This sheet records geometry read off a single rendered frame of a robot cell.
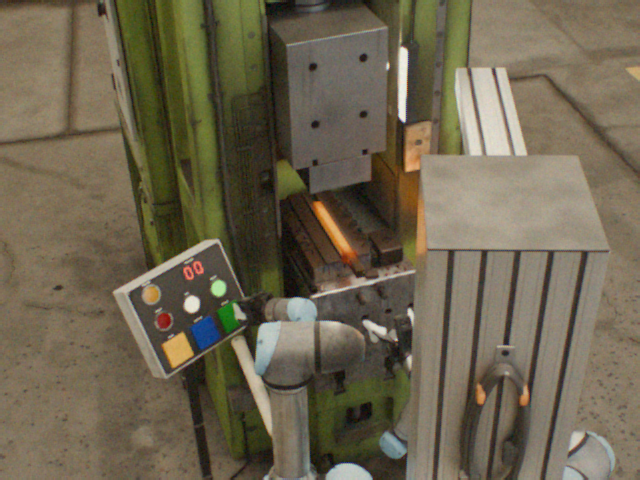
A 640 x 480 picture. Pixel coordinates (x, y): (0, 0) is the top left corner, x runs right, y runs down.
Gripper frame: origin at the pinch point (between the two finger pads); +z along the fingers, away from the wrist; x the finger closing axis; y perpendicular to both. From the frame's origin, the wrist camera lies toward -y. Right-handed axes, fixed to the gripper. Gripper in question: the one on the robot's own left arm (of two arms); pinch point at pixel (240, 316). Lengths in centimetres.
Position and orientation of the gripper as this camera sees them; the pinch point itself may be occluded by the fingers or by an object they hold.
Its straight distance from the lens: 263.4
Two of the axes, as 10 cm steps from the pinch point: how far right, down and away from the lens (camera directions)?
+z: -5.9, 0.5, 8.0
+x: -7.1, 4.4, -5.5
